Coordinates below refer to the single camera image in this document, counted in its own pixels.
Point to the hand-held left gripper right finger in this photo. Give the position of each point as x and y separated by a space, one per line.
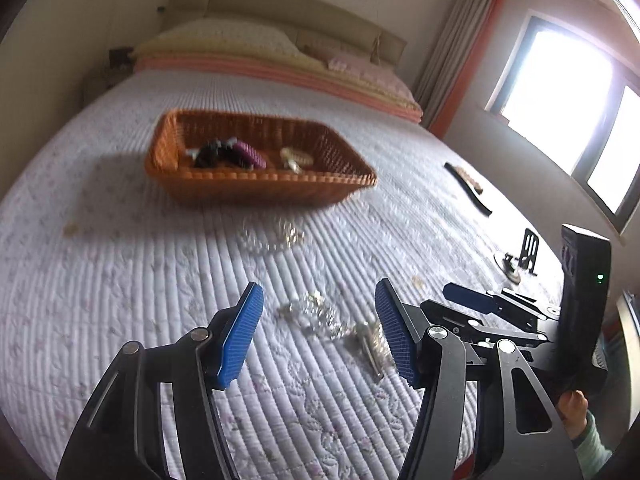
397 335

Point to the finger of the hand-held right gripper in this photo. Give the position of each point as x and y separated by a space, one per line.
452 317
470 298

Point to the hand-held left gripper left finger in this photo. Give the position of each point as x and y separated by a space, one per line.
242 335

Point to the pearl hair clip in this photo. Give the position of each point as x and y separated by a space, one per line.
372 350

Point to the orange wicker basket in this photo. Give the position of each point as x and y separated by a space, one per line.
225 180

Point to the person's right forearm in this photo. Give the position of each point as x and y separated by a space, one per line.
592 442

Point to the person's right hand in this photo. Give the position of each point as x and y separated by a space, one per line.
572 407

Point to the black phone stand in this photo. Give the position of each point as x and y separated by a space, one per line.
522 260

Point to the white quilted bedspread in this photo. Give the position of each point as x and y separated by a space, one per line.
125 270

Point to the purple hair claw clip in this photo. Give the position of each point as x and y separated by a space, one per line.
248 152

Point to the black hair claw clip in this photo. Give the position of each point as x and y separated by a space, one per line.
212 152

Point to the cream hair clip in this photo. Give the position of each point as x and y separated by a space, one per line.
295 157

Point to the dark framed window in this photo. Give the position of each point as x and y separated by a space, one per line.
565 85

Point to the beige and orange curtain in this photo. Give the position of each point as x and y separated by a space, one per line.
450 60

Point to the pink pillow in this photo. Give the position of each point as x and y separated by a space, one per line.
362 65

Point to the folded pink and yellow blanket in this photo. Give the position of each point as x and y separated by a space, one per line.
310 77

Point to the cream yellow pillow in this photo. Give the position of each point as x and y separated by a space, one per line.
225 40

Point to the small dark box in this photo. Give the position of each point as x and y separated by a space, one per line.
121 57

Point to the beige padded headboard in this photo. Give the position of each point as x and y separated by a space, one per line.
260 2

